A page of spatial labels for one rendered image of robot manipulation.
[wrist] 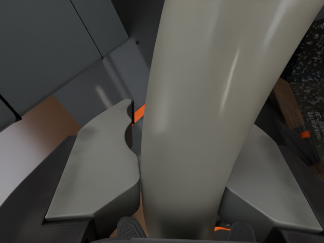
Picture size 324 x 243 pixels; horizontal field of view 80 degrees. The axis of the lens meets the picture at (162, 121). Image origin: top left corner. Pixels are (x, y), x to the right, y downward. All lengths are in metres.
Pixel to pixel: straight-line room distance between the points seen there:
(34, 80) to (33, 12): 0.15
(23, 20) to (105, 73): 0.70
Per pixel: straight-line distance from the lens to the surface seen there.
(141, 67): 1.04
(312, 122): 0.55
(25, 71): 0.37
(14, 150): 1.70
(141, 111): 1.13
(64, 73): 0.44
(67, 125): 1.35
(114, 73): 1.08
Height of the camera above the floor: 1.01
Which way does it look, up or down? 60 degrees down
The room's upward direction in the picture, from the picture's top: 175 degrees counter-clockwise
